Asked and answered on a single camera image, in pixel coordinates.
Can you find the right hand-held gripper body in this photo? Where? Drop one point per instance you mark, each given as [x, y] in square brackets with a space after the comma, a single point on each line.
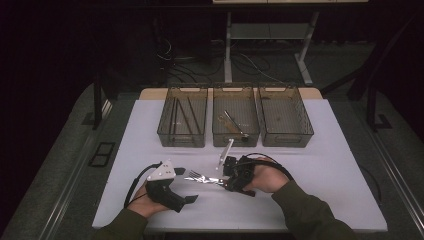
[245, 173]

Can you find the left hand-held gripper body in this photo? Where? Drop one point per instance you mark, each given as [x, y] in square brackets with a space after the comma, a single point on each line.
[163, 195]

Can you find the transparent brown plastic bin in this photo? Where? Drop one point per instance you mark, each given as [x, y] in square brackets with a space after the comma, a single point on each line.
[248, 103]
[283, 116]
[183, 141]

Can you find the black chopstick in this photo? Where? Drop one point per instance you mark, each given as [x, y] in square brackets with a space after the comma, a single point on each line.
[172, 118]
[175, 116]

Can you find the brown chopstick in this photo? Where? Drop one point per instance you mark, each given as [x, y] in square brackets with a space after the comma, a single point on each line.
[185, 117]
[195, 116]

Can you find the person's left hand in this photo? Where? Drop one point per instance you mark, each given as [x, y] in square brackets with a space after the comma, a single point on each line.
[145, 206]

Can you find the person's right hand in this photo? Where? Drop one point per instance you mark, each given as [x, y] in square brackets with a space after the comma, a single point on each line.
[270, 176]

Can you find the white table mat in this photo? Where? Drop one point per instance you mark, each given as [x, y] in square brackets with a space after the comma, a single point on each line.
[333, 150]

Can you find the black metal stand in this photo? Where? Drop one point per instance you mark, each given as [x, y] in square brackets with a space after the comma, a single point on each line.
[371, 106]
[97, 100]

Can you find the aluminium rail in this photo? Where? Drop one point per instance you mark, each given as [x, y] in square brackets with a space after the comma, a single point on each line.
[68, 186]
[400, 178]

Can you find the white desk frame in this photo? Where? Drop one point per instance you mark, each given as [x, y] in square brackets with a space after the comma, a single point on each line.
[227, 50]

